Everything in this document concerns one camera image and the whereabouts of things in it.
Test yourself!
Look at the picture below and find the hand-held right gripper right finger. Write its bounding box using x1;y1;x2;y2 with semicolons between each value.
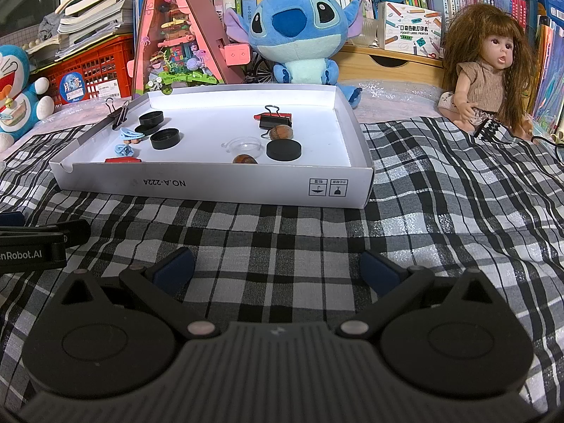
336;250;508;341

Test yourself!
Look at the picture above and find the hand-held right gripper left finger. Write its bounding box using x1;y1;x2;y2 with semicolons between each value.
56;247;222;341

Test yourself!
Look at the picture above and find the white cardboard box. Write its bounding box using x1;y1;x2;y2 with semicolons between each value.
49;83;375;209

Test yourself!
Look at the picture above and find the large black binder clip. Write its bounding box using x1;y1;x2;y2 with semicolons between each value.
257;104;294;132

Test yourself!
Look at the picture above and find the black white plaid cloth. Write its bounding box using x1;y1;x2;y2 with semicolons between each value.
0;116;564;411

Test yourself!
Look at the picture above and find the blue cat plush toy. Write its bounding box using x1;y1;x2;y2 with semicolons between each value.
0;44;50;144

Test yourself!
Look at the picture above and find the small black binder clip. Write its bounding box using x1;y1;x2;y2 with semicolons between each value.
104;99;131;131

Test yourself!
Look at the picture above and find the red plastic crate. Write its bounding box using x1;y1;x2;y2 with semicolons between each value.
28;32;135;109

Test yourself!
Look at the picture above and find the grey cloth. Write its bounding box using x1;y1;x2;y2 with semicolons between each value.
37;11;65;41

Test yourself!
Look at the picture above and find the wooden drawer box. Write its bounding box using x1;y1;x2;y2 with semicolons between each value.
337;41;446;82

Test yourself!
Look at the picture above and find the long-haired baby doll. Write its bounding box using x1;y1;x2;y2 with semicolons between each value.
438;3;537;142

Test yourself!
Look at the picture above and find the pink triangular house model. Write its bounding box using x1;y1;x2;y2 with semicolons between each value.
127;0;252;100

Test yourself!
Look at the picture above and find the stack of worn books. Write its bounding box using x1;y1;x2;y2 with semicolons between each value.
28;0;137;61

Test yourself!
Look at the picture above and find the white label printer box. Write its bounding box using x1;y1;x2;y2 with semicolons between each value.
376;1;443;59

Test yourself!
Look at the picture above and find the row of thin picture books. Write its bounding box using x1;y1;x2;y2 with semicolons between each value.
531;12;564;142

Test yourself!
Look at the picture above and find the blue alien plush toy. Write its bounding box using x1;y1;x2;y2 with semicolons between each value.
223;0;367;109

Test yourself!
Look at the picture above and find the black cable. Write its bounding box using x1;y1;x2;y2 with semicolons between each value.
530;133;564;165

